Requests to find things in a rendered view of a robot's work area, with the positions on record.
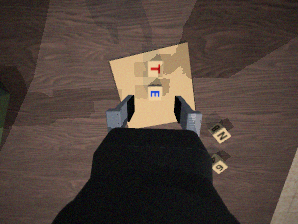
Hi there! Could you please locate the tan flat mat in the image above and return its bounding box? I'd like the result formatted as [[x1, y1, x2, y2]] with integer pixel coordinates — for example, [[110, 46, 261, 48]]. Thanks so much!
[[110, 42, 195, 128]]

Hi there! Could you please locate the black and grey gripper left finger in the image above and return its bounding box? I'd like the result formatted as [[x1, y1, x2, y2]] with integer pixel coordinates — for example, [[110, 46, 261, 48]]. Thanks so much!
[[106, 95, 135, 133]]

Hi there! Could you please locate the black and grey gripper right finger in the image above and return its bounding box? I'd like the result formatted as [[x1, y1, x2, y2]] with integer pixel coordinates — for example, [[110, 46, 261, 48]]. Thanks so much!
[[174, 96, 202, 136]]

